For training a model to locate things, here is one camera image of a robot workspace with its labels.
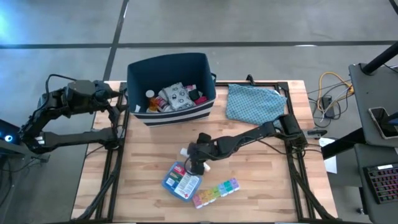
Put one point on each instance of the black power adapter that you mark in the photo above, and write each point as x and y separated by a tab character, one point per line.
328	105

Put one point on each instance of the plain white bottle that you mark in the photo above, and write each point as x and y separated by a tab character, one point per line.
184	152

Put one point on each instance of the backlit keyboard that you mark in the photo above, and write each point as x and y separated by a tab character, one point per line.
384	183

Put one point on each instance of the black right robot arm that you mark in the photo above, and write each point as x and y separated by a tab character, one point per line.
248	135

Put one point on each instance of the black aluminium table frame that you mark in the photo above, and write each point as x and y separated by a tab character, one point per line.
297	193

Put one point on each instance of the white patterned wipes pack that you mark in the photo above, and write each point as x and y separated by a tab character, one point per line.
178	96

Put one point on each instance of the small pink-capped bottle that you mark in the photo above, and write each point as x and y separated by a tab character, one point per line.
161	104

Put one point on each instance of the white paper sheet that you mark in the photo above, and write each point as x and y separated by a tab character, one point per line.
332	165

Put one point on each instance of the smartphone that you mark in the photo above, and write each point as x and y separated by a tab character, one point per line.
381	119

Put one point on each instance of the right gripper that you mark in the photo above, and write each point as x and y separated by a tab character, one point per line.
205	147

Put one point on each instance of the grey keyboard desk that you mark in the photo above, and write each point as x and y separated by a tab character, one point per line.
373	214

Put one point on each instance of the navy fabric basket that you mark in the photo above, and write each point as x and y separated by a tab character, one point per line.
168	71

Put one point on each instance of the black device blue light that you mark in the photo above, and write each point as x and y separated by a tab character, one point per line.
12	132

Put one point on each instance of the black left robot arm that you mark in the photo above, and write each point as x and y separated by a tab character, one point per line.
77	138

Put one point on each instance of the black pole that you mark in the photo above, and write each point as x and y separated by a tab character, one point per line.
381	57

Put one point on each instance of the rainbow weekly pill organizer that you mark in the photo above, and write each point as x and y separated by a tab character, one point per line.
216	193

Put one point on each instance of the large orange pill bottle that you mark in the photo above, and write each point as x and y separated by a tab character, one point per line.
207	168

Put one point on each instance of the black desk beam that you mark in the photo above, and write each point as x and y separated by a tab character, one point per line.
342	143

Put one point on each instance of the blue patterned cloth pouch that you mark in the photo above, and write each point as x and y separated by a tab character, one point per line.
252	104

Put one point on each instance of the grey stand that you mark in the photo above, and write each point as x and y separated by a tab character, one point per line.
12	151

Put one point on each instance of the blue first aid kit box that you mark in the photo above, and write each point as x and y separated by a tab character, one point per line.
182	182

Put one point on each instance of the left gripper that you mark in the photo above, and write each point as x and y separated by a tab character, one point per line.
101	90

